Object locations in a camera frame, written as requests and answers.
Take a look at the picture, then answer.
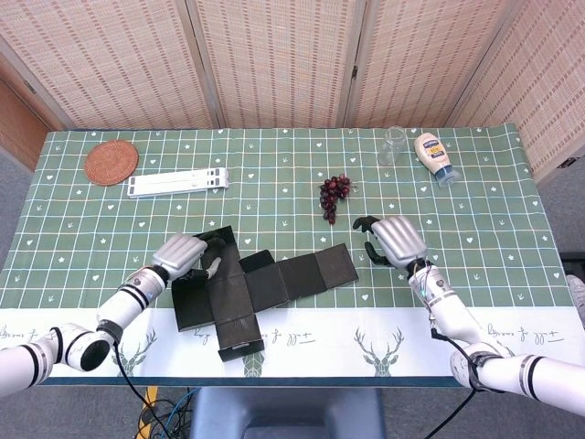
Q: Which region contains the grey pink fabric item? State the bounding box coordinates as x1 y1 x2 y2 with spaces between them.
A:
566 273 585 321

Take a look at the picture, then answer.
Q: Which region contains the green checked deer tablecloth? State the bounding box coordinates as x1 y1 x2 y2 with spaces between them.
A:
0 123 580 380

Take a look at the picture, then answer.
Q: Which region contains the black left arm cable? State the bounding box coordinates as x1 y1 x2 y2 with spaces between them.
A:
109 340 154 412

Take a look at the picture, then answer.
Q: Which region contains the clear plastic cup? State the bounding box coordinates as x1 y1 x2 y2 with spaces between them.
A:
377 126 407 167

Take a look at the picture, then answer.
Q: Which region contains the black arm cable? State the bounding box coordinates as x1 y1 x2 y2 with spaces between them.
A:
422 327 481 439
109 340 154 412

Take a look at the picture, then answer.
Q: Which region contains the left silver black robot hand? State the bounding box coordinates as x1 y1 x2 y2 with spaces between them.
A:
151 230 229 281

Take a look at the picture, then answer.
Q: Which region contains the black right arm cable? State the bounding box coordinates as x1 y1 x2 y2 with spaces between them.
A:
422 327 481 439

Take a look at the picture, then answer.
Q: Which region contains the woven bamboo folding screen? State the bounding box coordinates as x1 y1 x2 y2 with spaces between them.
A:
0 0 585 184

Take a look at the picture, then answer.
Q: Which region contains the white folding stand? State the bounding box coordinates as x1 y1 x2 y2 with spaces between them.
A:
127 167 230 198

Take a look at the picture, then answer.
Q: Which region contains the brown wooden panel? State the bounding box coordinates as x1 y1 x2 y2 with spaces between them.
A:
0 77 51 171

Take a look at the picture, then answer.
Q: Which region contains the round woven rattan coaster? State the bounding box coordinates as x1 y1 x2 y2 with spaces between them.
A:
83 140 140 187

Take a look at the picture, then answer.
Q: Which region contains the mayonnaise squeeze bottle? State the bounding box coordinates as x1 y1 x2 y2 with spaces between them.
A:
413 132 462 188

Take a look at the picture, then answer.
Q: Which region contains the bunch of dark red grapes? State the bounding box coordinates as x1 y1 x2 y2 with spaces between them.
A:
318 173 354 225

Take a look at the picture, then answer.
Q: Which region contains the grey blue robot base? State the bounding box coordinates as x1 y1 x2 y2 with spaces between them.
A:
189 387 387 439

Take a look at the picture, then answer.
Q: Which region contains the tangle of floor cables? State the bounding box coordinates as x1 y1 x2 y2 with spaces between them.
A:
136 387 197 439

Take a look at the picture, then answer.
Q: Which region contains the black cardboard box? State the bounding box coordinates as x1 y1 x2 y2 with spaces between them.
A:
171 225 360 363

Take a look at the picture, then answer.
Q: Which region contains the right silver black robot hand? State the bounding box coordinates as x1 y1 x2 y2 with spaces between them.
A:
352 214 429 271

